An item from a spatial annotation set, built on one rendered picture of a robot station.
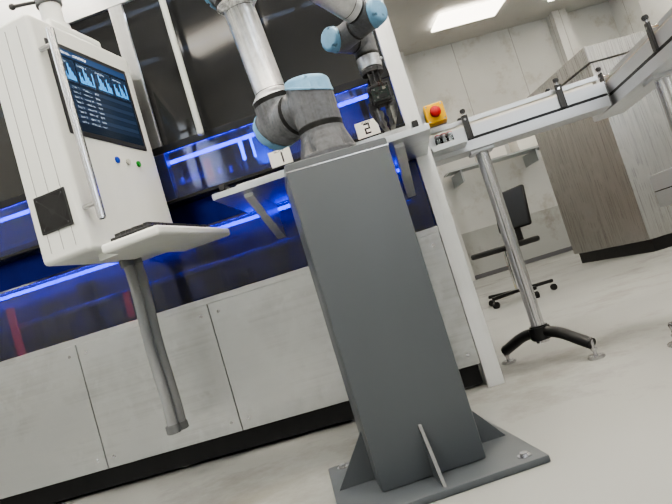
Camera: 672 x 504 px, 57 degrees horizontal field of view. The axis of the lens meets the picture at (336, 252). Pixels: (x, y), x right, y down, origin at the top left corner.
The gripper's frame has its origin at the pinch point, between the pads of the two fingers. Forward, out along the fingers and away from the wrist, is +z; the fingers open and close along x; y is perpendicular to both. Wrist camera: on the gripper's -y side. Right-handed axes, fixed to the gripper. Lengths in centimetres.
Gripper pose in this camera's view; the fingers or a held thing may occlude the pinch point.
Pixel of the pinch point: (390, 131)
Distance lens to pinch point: 201.3
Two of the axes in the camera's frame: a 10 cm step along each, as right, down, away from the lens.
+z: 2.9, 9.5, -0.6
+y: -1.3, -0.3, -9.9
